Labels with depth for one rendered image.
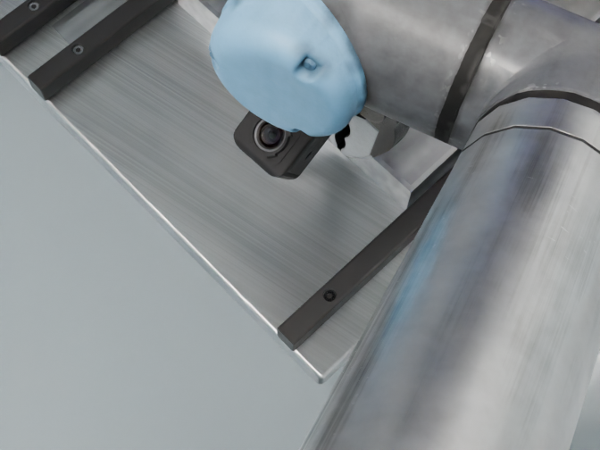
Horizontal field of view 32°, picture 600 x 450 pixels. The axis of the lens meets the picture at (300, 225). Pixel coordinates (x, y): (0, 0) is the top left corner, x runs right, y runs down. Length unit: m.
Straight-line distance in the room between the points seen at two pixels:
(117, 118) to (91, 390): 0.90
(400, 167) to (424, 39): 0.38
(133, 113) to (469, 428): 0.60
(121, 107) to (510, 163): 0.51
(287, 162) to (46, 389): 1.11
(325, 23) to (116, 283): 1.32
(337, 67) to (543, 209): 0.12
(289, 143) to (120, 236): 1.14
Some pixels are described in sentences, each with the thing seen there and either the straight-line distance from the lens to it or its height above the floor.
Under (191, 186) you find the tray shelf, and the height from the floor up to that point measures 0.88.
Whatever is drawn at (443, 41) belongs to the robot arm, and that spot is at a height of 1.25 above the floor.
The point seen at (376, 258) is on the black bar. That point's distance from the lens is 0.78.
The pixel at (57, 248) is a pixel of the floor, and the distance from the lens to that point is 1.78.
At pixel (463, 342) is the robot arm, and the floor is 1.33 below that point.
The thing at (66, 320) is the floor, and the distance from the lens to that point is 1.74.
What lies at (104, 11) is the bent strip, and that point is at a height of 0.88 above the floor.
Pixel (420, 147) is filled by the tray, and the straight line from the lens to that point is 0.84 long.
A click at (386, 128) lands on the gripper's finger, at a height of 1.00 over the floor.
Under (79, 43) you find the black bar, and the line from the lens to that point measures 0.87.
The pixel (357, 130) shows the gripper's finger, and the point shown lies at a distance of 0.74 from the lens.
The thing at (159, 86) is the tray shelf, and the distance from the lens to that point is 0.86.
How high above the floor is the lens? 1.63
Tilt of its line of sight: 68 degrees down
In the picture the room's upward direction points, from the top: 3 degrees clockwise
